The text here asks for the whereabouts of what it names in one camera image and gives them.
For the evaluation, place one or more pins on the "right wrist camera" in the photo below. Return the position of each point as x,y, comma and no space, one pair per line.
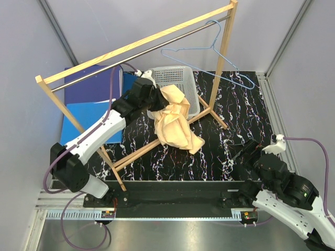
278,146

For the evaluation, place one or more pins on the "beige t shirt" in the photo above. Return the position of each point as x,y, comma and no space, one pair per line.
171,123

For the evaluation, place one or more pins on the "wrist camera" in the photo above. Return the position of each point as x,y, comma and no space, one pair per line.
149,74
278,146

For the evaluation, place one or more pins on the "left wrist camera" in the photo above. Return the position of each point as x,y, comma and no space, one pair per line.
149,74

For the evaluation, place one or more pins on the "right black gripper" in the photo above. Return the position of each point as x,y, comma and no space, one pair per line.
253,148

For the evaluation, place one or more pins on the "wooden clothes rack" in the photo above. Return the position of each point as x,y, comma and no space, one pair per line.
209,108

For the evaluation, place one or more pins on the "black marbled table mat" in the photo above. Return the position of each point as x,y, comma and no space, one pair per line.
244,112

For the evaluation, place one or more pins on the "white plastic basket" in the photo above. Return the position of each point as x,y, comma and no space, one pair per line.
182,77

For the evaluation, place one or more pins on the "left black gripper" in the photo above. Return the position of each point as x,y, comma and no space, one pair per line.
162,102

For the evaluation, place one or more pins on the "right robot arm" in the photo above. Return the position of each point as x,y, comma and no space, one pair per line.
287,196

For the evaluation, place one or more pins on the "blue upright binder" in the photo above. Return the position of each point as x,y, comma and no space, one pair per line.
128,80

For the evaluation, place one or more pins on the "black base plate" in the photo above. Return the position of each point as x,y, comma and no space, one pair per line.
183,195

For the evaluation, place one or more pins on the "purple ring binder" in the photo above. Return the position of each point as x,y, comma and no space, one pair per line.
96,88

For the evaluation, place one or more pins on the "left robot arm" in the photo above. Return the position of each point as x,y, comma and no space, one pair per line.
67,162

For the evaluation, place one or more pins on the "blue folder with papers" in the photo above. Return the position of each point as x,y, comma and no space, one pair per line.
86,113

